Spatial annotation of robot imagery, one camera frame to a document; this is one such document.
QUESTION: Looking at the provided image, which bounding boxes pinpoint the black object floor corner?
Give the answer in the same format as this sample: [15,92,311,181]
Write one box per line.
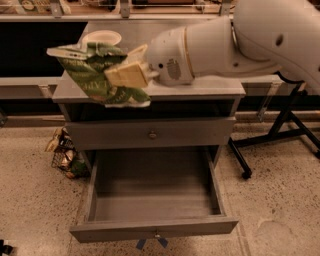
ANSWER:
[0,240,13,256]

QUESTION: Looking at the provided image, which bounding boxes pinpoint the black stand with tray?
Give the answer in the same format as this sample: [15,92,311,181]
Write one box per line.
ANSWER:
[228,78,320,180]

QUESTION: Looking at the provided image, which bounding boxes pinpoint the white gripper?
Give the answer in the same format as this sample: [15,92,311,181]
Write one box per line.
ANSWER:
[104,27,194,88]

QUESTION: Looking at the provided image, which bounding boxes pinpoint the blue tape strips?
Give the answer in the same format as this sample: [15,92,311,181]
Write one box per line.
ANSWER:
[136,237,169,250]

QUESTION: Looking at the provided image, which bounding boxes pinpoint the wire basket with snacks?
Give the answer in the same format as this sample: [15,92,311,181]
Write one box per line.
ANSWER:
[45,127,90,179]

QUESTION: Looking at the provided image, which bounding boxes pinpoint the closed grey upper drawer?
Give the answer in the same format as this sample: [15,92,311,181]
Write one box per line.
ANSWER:
[66,117,236,151]

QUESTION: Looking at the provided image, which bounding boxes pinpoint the white ceramic bowl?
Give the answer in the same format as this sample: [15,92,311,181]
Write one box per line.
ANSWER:
[81,30,122,47]

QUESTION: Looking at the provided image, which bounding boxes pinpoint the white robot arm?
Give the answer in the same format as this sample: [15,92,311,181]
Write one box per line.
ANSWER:
[105,0,320,91]

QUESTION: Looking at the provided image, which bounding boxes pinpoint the open grey bottom drawer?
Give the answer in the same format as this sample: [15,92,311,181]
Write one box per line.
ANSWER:
[70,147,238,243]

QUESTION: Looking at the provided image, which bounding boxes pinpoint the green jalapeno chip bag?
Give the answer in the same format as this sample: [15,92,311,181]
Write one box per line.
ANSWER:
[47,43,151,108]

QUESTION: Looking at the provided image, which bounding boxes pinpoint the grey wooden drawer cabinet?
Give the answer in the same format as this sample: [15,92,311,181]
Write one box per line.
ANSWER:
[53,18,245,164]

